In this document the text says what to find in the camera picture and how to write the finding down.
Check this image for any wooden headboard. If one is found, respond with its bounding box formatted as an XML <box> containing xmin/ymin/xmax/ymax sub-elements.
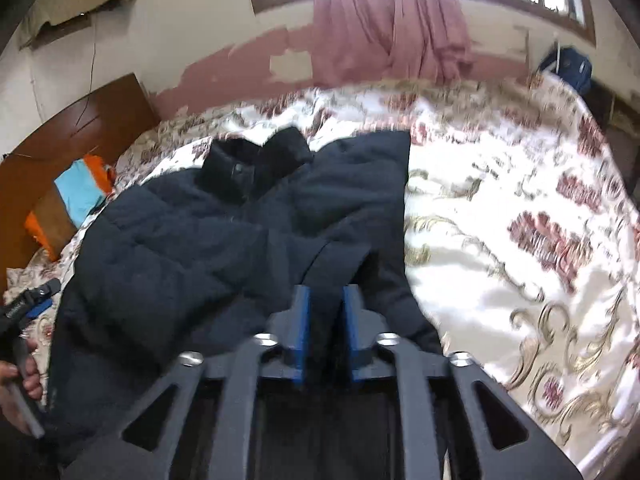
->
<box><xmin>0</xmin><ymin>72</ymin><xmax>161</xmax><ymax>293</ymax></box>

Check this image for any pink curtain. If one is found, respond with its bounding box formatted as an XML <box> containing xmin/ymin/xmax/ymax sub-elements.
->
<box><xmin>312</xmin><ymin>0</ymin><xmax>401</xmax><ymax>88</ymax></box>
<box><xmin>390</xmin><ymin>0</ymin><xmax>476</xmax><ymax>83</ymax></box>

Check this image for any person's left hand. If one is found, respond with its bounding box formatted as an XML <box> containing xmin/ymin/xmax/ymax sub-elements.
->
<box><xmin>0</xmin><ymin>337</ymin><xmax>46</xmax><ymax>431</ymax></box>

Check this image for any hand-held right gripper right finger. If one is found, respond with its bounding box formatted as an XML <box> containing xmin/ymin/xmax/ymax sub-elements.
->
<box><xmin>341</xmin><ymin>284</ymin><xmax>586</xmax><ymax>480</ymax></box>

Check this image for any black cable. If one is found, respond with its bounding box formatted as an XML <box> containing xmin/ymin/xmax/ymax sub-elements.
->
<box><xmin>70</xmin><ymin>20</ymin><xmax>98</xmax><ymax>138</ymax></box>

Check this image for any floral satin bedspread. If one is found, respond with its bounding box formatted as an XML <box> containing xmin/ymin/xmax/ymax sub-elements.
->
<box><xmin>0</xmin><ymin>77</ymin><xmax>640</xmax><ymax>466</ymax></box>

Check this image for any dark navy padded jacket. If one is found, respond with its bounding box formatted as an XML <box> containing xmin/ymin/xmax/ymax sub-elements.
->
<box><xmin>42</xmin><ymin>127</ymin><xmax>443</xmax><ymax>466</ymax></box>

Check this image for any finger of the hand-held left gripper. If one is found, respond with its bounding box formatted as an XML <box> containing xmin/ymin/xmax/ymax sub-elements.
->
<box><xmin>20</xmin><ymin>279</ymin><xmax>62</xmax><ymax>322</ymax></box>

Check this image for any blue backpack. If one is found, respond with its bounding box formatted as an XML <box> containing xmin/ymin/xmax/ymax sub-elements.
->
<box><xmin>537</xmin><ymin>45</ymin><xmax>593</xmax><ymax>96</ymax></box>

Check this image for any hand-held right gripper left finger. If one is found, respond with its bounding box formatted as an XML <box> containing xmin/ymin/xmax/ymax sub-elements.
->
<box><xmin>62</xmin><ymin>284</ymin><xmax>313</xmax><ymax>480</ymax></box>

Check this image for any striped orange blue pillow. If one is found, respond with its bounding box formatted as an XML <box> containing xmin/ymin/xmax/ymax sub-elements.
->
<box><xmin>25</xmin><ymin>155</ymin><xmax>116</xmax><ymax>261</ymax></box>

